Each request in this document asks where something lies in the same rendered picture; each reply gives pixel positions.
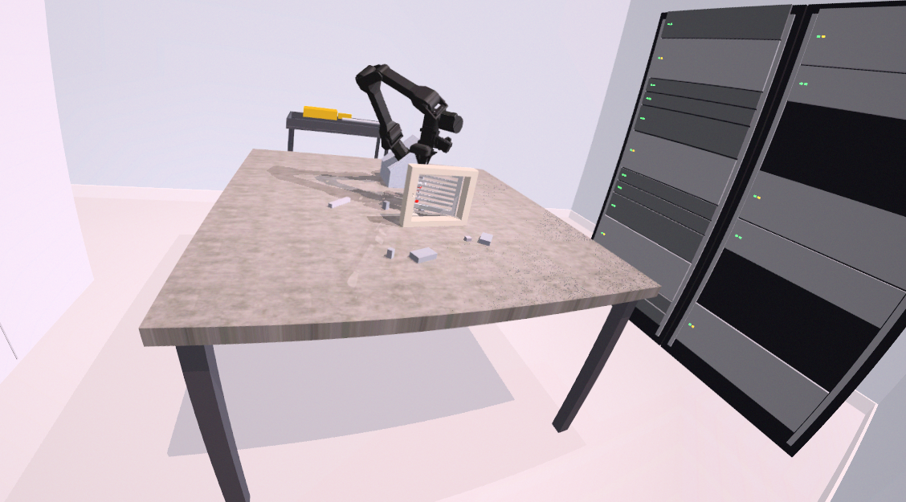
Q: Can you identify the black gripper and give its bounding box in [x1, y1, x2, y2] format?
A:
[410, 125, 440, 165]

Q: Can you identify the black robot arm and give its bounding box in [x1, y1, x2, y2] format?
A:
[355, 63, 463, 161]

